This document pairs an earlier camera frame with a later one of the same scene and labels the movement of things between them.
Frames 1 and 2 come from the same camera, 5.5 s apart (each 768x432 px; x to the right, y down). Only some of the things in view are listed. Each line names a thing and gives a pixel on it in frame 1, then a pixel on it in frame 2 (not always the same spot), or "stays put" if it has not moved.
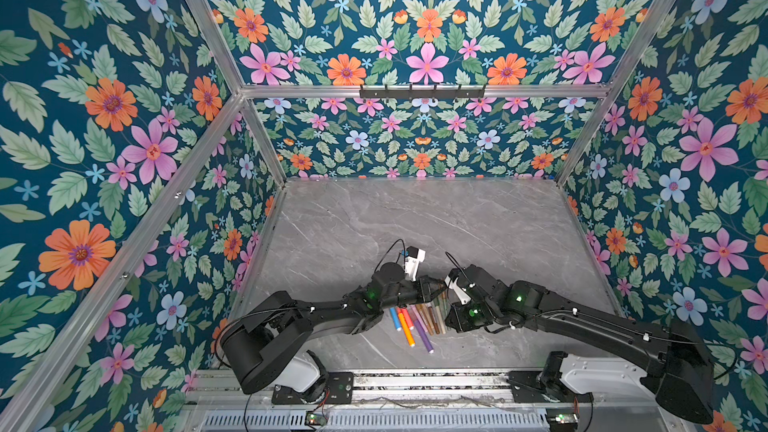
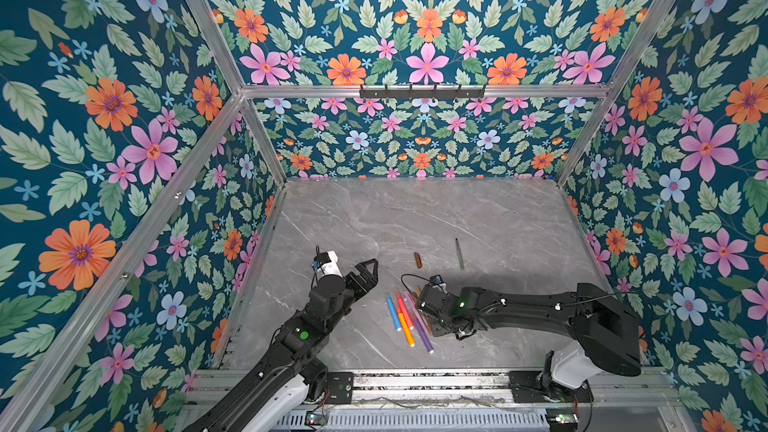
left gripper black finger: [430, 287] → [357, 285]
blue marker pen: [395, 318] stays put
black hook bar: [422, 93] stays put
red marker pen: [408, 318] stays put
